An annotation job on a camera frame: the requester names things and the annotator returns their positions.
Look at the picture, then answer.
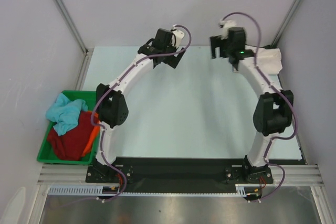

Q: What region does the white and green t-shirt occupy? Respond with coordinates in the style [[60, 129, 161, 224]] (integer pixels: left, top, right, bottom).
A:
[[245, 45, 282, 76]]

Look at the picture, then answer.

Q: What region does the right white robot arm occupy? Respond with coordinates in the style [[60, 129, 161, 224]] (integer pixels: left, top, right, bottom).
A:
[[210, 27, 293, 184]]

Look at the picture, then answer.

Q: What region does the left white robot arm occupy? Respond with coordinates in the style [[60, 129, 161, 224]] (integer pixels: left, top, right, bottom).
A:
[[92, 25, 187, 182]]

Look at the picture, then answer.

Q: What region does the orange t-shirt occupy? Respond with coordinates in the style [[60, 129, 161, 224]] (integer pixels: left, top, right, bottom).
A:
[[81, 126, 100, 157]]

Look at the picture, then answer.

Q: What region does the light blue t-shirt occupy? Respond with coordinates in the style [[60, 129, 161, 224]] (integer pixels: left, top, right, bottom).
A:
[[46, 93, 88, 136]]

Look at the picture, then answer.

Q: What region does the dark red t-shirt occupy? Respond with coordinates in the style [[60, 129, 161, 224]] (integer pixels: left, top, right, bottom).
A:
[[47, 111, 94, 161]]

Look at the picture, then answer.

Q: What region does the green plastic bin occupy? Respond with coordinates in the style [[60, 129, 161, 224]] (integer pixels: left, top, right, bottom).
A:
[[37, 90, 100, 165]]

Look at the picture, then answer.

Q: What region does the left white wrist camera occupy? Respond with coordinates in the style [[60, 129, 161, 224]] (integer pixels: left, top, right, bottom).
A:
[[171, 26, 185, 49]]

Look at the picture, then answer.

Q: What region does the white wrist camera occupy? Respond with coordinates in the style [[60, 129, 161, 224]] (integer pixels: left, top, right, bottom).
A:
[[219, 20, 237, 39], [171, 26, 185, 49]]

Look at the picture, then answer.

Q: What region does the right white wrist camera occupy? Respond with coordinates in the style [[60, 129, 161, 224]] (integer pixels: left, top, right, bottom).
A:
[[219, 20, 237, 39]]

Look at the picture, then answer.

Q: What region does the right aluminium corner post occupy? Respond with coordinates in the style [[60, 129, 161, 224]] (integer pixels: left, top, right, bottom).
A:
[[270, 0, 303, 48]]

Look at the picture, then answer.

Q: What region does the aluminium corner post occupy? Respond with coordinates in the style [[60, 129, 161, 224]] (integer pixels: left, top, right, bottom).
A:
[[270, 0, 303, 48], [53, 0, 88, 55]]

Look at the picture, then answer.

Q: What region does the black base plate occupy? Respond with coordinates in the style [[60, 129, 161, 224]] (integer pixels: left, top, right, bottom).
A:
[[86, 157, 307, 194]]

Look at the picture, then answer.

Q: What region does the left aluminium corner post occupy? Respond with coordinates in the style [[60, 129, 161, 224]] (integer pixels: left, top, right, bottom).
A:
[[53, 0, 88, 55]]

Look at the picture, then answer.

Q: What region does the grey slotted cable duct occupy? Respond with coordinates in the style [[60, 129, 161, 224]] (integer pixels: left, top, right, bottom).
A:
[[48, 185, 261, 197]]

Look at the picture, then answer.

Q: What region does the aluminium frame rail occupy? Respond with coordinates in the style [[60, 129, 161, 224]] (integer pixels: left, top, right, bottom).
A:
[[37, 164, 324, 186]]

